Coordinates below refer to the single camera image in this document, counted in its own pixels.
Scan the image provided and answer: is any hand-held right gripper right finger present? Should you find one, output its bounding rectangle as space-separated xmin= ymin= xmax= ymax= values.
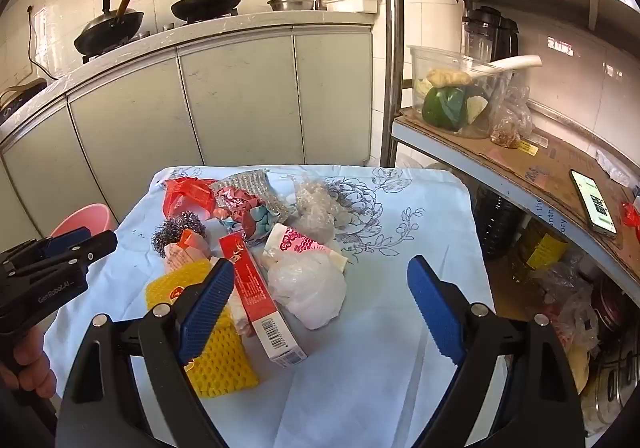
xmin=406 ymin=255 xmax=586 ymax=448

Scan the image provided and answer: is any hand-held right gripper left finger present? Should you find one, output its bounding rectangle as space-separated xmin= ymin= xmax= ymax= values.
xmin=55 ymin=258 xmax=237 ymax=448

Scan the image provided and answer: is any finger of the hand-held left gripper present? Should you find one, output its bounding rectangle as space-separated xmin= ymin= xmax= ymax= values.
xmin=12 ymin=229 xmax=119 ymax=287
xmin=0 ymin=227 xmax=93 ymax=275

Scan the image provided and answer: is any pink plastic bucket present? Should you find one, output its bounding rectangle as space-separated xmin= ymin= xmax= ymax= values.
xmin=50 ymin=204 xmax=118 ymax=241

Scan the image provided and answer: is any long red cardboard box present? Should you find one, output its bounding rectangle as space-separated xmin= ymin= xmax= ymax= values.
xmin=218 ymin=233 xmax=308 ymax=370

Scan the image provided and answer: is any yellow foam fruit net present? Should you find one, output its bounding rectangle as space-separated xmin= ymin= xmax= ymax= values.
xmin=145 ymin=261 xmax=261 ymax=399

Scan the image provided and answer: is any steel wool scourer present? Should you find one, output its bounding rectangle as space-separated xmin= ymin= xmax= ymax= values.
xmin=151 ymin=212 xmax=208 ymax=259

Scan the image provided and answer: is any white plastic bag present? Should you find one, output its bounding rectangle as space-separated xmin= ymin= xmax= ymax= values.
xmin=267 ymin=255 xmax=348 ymax=331

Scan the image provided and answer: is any maroon teal wrapper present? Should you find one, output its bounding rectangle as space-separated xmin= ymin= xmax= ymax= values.
xmin=212 ymin=188 xmax=291 ymax=243

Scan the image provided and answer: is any red plastic wrapper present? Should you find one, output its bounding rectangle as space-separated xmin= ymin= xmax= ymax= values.
xmin=161 ymin=177 xmax=218 ymax=220

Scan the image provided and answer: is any white packet with red pattern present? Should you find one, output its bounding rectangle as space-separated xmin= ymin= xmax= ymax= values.
xmin=261 ymin=223 xmax=349 ymax=274

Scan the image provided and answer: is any silver bubble wrap piece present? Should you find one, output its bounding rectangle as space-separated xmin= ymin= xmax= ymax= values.
xmin=209 ymin=169 xmax=291 ymax=224

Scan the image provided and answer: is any clear plastic wrap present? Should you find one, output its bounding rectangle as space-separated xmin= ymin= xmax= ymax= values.
xmin=292 ymin=175 xmax=347 ymax=241

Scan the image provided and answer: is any person's left hand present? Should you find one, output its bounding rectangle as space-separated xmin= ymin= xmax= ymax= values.
xmin=11 ymin=327 xmax=55 ymax=400

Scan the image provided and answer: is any light blue floral tablecloth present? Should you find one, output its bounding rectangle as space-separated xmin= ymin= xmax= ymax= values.
xmin=42 ymin=164 xmax=501 ymax=448

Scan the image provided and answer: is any dark plastic bottle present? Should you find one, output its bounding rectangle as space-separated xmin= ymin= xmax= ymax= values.
xmin=472 ymin=185 xmax=523 ymax=261

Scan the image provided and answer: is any yellow oil bottle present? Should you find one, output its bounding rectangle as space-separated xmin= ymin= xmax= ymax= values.
xmin=510 ymin=218 xmax=571 ymax=279

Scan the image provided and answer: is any black induction cooker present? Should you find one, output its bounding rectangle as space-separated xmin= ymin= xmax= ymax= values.
xmin=0 ymin=78 xmax=48 ymax=126

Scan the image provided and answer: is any metal shelf rack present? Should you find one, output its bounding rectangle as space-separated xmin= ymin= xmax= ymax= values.
xmin=380 ymin=0 xmax=640 ymax=448

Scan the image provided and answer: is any brown cardboard sheet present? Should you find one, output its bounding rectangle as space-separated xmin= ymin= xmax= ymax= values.
xmin=395 ymin=108 xmax=640 ymax=240

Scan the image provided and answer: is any smartphone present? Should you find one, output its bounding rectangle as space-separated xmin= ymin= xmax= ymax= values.
xmin=570 ymin=169 xmax=619 ymax=235

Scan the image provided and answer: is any clear bag with brown contents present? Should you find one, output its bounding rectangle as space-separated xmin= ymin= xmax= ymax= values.
xmin=487 ymin=86 xmax=536 ymax=149

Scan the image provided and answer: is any green pepper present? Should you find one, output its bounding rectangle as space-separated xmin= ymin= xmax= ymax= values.
xmin=422 ymin=86 xmax=469 ymax=132

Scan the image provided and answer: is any grey kitchen counter cabinet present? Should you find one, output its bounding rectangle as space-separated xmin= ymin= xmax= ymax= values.
xmin=0 ymin=10 xmax=376 ymax=241

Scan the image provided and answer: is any black wok with lid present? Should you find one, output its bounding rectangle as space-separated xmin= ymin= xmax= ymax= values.
xmin=74 ymin=0 xmax=146 ymax=56

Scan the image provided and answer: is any small red packet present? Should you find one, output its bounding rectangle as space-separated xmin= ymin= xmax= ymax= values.
xmin=620 ymin=201 xmax=640 ymax=243

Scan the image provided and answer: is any ginger root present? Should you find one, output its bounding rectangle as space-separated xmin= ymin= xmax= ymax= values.
xmin=426 ymin=69 xmax=473 ymax=88

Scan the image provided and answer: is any clear plastic container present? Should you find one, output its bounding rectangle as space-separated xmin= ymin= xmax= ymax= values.
xmin=409 ymin=44 xmax=516 ymax=139

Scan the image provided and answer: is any white ladle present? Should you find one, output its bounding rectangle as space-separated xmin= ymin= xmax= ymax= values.
xmin=467 ymin=55 xmax=543 ymax=79

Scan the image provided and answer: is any black blender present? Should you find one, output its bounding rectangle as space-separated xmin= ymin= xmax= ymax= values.
xmin=461 ymin=6 xmax=520 ymax=65

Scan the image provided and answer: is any white rectangular tray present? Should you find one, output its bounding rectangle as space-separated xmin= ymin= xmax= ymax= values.
xmin=325 ymin=0 xmax=383 ymax=13

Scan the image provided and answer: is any black power cable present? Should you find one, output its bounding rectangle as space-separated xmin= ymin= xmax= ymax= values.
xmin=26 ymin=6 xmax=59 ymax=80

